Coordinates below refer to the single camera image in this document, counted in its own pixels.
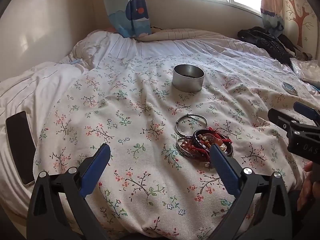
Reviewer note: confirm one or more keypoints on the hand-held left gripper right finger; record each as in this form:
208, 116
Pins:
223, 170

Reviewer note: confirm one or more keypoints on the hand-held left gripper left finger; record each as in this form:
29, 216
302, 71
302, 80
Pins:
96, 170

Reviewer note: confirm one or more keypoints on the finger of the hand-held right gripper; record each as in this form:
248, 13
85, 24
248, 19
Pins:
306, 111
281, 120

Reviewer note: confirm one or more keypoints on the engraved wide silver bangle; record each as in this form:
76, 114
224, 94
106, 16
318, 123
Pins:
183, 152

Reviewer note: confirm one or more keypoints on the thin silver bangle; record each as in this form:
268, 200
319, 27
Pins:
178, 127

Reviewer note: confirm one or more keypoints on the round metal tin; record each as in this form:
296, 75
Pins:
188, 81

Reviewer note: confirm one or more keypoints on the person's right hand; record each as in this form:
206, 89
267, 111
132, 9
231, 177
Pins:
307, 190

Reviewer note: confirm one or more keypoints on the round tin lid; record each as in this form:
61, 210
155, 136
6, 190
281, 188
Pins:
290, 88

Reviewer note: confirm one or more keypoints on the clear plastic bag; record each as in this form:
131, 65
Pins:
307, 70

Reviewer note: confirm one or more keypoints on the floral duvet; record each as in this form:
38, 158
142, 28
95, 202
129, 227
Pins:
130, 120

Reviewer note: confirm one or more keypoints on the black jacket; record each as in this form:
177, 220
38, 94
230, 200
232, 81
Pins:
270, 42

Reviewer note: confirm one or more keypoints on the black smartphone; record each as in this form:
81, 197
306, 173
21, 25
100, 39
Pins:
21, 147

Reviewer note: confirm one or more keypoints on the tree print panel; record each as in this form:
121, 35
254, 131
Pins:
298, 15

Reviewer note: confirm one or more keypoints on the boat print curtain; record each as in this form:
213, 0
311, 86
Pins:
272, 10

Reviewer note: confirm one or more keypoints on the striped pillow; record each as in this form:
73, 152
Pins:
180, 33

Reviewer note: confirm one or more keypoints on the whale print curtain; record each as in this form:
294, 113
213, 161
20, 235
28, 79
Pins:
127, 10

